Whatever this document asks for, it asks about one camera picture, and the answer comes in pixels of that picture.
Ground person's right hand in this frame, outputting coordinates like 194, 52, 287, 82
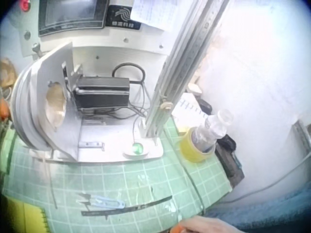
178, 215, 242, 233

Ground orange handled tool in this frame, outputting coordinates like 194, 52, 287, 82
169, 223, 188, 233

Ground blue denim cloth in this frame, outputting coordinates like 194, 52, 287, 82
205, 183, 311, 233

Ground black box device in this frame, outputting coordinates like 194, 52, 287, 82
214, 135, 245, 188

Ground black thin ruler strip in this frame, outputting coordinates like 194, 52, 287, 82
81, 195, 173, 217

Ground yellow tape roll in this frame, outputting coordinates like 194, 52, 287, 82
179, 126, 216, 164

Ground clear plastic bottle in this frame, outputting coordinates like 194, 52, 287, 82
193, 109, 234, 151

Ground blue thread snips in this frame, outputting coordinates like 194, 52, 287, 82
76, 192, 126, 210

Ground green cutting mat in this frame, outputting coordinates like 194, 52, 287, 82
0, 116, 234, 233

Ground white printed notebook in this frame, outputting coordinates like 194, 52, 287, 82
171, 92, 212, 133

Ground small metal plate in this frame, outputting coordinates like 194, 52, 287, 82
78, 141, 105, 150

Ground aluminium column with scale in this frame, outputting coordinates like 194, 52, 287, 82
145, 0, 230, 139

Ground black power supply box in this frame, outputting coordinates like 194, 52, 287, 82
72, 76, 131, 110

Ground yellow spiral notebook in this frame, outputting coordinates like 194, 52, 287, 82
0, 194, 50, 233

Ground copper coloured cone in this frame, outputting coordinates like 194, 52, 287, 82
46, 82, 68, 127

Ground white paper sheet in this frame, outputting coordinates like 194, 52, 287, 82
130, 0, 182, 33

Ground black label plate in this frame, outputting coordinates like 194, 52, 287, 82
105, 4, 143, 31

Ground orange object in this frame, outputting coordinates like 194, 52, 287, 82
0, 98, 11, 120

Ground black framed monitor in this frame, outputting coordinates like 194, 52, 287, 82
38, 0, 109, 37

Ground thin black wire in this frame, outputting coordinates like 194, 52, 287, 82
164, 126, 207, 216

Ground white cable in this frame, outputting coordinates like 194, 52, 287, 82
222, 154, 311, 204

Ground grey metal bracket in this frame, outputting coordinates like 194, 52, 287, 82
292, 119, 311, 154

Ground grey cable on mat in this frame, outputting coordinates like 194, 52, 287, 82
47, 157, 58, 210

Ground black looped cable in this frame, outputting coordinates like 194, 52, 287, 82
111, 62, 147, 85

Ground white machine frame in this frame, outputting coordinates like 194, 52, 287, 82
19, 0, 176, 166

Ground white bracket plate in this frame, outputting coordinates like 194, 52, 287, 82
35, 41, 85, 163

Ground grey wire spool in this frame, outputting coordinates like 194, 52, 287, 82
9, 57, 53, 151

